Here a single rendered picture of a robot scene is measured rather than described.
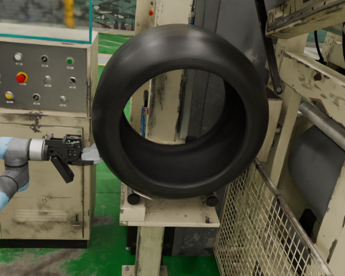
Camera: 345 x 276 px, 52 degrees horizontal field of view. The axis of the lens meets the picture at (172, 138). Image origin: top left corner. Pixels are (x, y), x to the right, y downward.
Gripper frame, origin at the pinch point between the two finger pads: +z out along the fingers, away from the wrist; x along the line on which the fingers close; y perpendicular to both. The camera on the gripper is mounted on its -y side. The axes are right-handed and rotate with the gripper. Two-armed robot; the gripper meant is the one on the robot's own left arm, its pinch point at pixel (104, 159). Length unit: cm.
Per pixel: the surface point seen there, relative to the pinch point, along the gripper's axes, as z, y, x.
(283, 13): 54, 55, 8
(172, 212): 26.4, -19.2, -3.2
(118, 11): -25, -58, 910
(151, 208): 18.5, -19.3, -1.2
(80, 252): -14, -101, 59
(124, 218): 8.2, -17.9, -9.4
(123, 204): 7.6, -13.6, -7.2
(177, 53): 18.6, 42.1, -11.5
